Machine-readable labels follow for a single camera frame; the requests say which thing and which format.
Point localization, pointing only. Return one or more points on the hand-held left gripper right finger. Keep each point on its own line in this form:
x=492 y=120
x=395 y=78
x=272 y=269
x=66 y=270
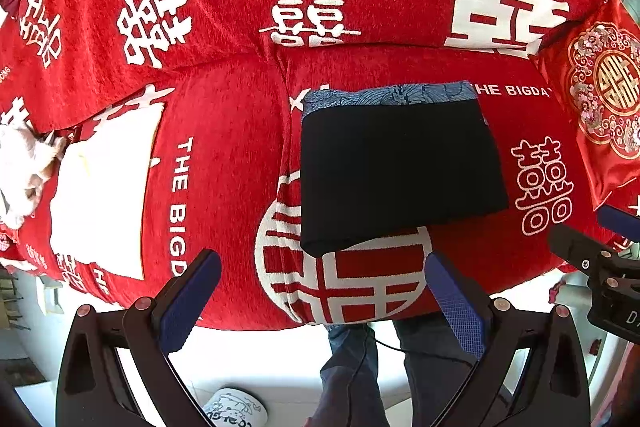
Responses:
x=457 y=302

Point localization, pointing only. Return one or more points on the white fluffy cloth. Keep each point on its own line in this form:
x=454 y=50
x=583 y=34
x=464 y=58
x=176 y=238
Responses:
x=22 y=167

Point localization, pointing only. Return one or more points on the white printed slipper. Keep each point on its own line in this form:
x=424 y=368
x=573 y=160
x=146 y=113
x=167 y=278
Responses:
x=235 y=409

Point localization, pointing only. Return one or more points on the person's leg in jeans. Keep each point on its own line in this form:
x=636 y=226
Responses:
x=440 y=367
x=357 y=377

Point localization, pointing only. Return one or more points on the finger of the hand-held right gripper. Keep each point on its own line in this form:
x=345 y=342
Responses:
x=575 y=242
x=622 y=218

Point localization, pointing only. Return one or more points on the black pants with blue waistband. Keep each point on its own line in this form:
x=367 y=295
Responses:
x=400 y=177

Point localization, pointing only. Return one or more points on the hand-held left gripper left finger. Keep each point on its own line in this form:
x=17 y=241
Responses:
x=187 y=302

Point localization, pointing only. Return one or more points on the white folded cloth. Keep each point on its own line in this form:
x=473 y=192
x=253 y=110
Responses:
x=102 y=187

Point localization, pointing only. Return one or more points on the red embroidered cushion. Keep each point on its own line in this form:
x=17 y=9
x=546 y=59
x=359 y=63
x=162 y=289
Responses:
x=605 y=82

